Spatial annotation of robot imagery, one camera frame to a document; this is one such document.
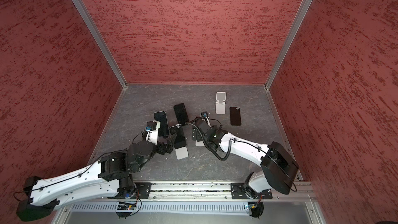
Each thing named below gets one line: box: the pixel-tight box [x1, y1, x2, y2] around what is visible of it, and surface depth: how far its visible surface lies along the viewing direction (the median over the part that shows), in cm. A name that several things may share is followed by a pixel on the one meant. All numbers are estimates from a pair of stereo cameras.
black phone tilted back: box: [173, 102, 190, 126], surface depth 96 cm
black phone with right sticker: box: [229, 106, 242, 126], surface depth 106 cm
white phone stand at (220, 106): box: [215, 91, 227, 115], surface depth 106 cm
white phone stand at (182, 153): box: [174, 146, 189, 160], surface depth 87 cm
